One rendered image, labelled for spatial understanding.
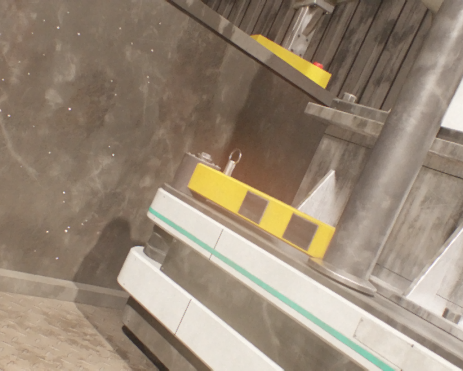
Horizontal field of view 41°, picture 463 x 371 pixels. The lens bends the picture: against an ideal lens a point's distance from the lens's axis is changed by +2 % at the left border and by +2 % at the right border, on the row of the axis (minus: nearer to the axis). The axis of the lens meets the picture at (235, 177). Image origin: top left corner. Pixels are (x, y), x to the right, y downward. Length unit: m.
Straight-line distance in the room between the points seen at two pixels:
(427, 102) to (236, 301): 0.43
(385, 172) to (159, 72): 0.64
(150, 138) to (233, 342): 0.58
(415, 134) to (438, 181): 0.21
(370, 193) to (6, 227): 0.74
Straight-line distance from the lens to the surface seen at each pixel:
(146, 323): 1.24
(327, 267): 0.92
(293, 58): 1.72
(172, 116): 1.43
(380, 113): 1.23
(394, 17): 5.98
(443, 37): 0.97
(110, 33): 1.31
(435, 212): 1.12
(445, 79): 0.96
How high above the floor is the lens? 0.42
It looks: 1 degrees down
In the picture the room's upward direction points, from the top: 25 degrees clockwise
